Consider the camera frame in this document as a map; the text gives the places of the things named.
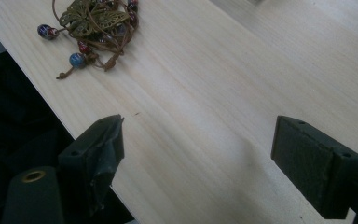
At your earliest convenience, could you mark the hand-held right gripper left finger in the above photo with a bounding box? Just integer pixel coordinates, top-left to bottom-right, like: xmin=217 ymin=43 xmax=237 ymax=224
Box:
xmin=57 ymin=114 xmax=126 ymax=217

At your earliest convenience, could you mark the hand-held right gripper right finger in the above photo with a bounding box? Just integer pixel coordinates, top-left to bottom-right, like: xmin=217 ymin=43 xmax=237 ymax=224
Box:
xmin=270 ymin=115 xmax=358 ymax=220

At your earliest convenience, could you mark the brown cord beaded butterfly necklace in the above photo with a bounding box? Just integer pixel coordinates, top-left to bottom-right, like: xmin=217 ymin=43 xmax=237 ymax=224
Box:
xmin=36 ymin=0 xmax=140 ymax=80

